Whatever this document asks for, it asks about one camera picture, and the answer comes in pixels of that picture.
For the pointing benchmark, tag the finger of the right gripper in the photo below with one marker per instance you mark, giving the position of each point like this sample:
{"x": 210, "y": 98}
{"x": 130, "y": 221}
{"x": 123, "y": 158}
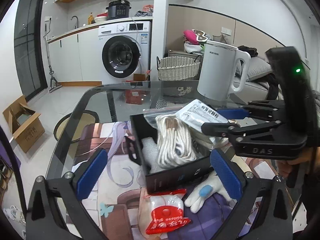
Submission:
{"x": 262, "y": 110}
{"x": 267, "y": 130}

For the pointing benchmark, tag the black cardboard storage box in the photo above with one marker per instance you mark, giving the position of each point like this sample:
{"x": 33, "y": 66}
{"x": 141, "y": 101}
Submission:
{"x": 171, "y": 176}

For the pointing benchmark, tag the brown cardboard box on floor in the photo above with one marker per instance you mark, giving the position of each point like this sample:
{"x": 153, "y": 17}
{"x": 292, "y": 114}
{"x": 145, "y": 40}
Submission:
{"x": 24, "y": 123}

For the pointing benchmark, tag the white front-load washing machine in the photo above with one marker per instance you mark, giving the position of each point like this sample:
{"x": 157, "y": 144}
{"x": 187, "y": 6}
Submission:
{"x": 125, "y": 51}

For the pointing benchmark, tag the grey cushion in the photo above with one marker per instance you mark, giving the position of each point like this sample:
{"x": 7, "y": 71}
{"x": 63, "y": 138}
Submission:
{"x": 258, "y": 68}

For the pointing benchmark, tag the white electric kettle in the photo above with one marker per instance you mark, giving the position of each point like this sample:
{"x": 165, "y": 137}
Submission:
{"x": 218, "y": 70}

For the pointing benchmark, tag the white plush toy blue ear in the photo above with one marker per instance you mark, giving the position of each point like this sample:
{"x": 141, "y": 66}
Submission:
{"x": 206, "y": 189}

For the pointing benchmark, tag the white wicker basket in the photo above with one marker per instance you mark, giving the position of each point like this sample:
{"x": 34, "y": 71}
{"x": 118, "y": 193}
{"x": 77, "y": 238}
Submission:
{"x": 176, "y": 68}

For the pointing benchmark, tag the black jacket on sofa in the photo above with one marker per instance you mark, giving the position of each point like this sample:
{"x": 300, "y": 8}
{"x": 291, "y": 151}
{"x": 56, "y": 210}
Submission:
{"x": 273, "y": 89}

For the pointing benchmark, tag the black electric pressure cooker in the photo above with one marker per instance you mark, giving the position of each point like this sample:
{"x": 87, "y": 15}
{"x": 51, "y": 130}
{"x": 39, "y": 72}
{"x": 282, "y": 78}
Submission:
{"x": 118, "y": 9}

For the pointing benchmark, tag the pink clothes pile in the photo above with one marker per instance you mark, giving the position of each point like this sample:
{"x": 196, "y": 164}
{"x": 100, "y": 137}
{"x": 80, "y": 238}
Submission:
{"x": 195, "y": 37}

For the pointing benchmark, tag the grey sofa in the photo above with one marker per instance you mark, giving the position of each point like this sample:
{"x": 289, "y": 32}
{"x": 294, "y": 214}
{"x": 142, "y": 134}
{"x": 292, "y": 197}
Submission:
{"x": 255, "y": 90}

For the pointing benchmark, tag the kitchen faucet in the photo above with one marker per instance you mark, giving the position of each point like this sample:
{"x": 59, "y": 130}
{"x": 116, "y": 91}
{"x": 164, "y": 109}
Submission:
{"x": 76, "y": 21}

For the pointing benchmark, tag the white medicine granule packet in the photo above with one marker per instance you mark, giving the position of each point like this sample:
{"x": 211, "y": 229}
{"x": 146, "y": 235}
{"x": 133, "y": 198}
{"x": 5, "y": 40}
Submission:
{"x": 196, "y": 113}

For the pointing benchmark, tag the red white balloon glue pack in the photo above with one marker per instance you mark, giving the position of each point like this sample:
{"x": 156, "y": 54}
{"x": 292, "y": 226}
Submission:
{"x": 167, "y": 212}

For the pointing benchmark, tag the white kitchen cabinet counter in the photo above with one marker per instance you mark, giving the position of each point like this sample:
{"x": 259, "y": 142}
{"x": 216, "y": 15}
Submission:
{"x": 76, "y": 58}

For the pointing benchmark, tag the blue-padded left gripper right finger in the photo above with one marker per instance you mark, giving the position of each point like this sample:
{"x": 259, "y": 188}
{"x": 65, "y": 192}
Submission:
{"x": 273, "y": 219}

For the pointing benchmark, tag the white foam padding in box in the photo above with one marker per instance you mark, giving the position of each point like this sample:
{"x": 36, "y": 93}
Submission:
{"x": 150, "y": 153}

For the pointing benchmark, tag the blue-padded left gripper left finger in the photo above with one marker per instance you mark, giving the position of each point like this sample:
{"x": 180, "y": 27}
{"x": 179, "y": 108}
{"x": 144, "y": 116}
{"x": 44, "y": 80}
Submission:
{"x": 44, "y": 219}

